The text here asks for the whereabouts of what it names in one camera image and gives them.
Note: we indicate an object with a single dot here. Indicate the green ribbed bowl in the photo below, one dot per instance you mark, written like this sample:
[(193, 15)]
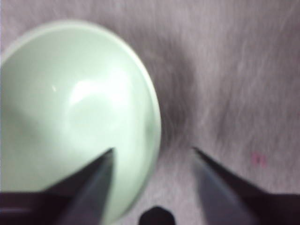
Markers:
[(70, 93)]

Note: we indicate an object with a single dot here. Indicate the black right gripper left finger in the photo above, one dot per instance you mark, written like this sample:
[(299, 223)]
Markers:
[(77, 199)]

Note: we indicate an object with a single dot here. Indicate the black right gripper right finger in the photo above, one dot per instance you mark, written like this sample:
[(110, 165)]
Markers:
[(234, 201)]

